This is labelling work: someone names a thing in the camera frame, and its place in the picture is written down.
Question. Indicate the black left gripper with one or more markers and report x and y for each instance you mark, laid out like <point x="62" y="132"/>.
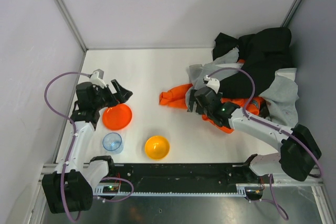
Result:
<point x="112" y="94"/>

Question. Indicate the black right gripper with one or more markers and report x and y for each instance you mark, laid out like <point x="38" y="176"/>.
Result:
<point x="197" y="102"/>

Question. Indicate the orange cloth garment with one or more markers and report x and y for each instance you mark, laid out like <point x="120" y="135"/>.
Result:
<point x="176" y="98"/>

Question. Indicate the grey sweatshirt cloth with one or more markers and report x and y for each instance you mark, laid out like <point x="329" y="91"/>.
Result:
<point x="280" y="97"/>

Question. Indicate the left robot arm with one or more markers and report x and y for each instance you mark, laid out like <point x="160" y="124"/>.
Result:
<point x="69" y="188"/>

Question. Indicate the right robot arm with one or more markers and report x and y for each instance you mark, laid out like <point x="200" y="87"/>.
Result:
<point x="296" y="150"/>

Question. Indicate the black cloth garment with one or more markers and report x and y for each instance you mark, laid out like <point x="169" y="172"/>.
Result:
<point x="263" y="54"/>

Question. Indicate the orange plastic plate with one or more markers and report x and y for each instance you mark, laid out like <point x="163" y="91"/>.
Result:
<point x="117" y="117"/>

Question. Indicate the clear blue plastic cup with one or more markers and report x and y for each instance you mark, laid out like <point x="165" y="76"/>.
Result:
<point x="113" y="143"/>

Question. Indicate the yellow plastic bowl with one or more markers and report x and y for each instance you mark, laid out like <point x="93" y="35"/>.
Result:
<point x="157" y="148"/>

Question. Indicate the white box under cloths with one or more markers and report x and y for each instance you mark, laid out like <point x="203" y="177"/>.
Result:
<point x="289" y="73"/>

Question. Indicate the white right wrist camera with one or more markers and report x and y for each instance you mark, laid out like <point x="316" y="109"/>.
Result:
<point x="212" y="83"/>

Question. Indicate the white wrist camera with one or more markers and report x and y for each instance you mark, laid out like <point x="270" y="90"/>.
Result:
<point x="212" y="83"/>
<point x="96" y="78"/>

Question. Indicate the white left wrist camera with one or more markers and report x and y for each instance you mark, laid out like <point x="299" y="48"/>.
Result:
<point x="96" y="78"/>

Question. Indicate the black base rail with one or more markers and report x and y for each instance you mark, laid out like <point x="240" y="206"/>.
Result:
<point x="186" y="178"/>

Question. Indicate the left aluminium frame post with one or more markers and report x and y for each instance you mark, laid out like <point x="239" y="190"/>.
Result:
<point x="61" y="5"/>

